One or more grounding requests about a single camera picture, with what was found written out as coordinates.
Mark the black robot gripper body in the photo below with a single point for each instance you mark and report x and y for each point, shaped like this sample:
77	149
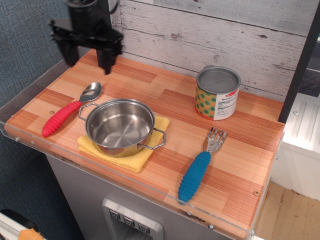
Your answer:
79	27

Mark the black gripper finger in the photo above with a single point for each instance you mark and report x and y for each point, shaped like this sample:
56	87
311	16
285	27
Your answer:
69	52
106	59

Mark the red handled metal spoon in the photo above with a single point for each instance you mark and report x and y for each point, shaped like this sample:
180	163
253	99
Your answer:
89	94

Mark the stainless steel pot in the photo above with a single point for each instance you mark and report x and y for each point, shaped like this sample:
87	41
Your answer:
121	127

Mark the clear acrylic table guard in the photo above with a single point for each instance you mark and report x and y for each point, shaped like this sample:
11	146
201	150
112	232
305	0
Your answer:
226	194

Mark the yellow folded cloth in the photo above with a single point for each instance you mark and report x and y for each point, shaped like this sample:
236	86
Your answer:
134	162

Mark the toy food can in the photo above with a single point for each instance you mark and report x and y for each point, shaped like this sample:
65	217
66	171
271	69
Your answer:
217	90

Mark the grey cabinet with dispenser panel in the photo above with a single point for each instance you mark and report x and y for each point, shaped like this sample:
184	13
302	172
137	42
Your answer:
112	203

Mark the orange and black object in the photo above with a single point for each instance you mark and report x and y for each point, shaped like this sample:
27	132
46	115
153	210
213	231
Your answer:
14	226

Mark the white plastic unit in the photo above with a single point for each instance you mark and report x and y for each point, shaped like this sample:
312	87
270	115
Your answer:
297	163

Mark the blue handled metal fork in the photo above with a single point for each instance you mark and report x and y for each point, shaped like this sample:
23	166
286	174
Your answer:
193	177

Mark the dark vertical post right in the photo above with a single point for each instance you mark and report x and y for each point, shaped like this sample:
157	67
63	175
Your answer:
301	66

